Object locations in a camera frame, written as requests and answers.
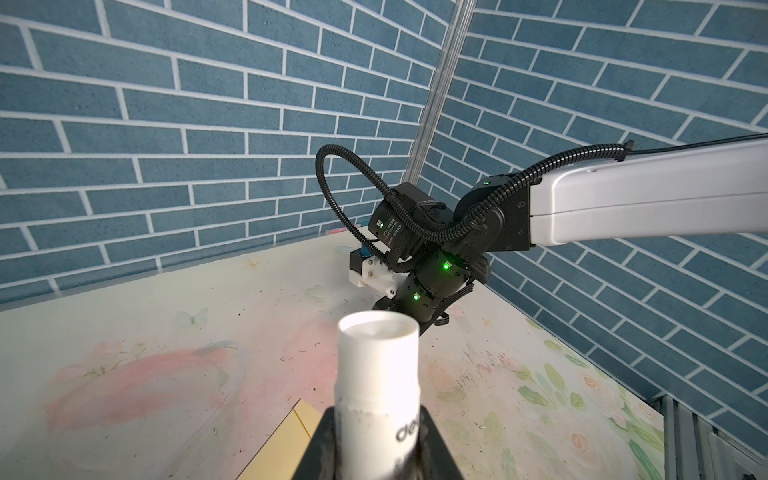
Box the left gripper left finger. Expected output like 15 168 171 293
292 407 336 480

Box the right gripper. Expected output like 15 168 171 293
372 251 489 335

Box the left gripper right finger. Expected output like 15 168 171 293
418 406 464 480

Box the yellow envelope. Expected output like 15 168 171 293
237 399 322 480

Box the white glue stick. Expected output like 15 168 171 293
334 310 421 479

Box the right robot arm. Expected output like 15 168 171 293
349 134 767 329

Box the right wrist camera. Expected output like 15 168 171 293
349 182 453 298

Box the black corrugated cable hose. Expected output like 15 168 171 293
314 141 636 274

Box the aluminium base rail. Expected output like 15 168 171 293
651 395 767 480

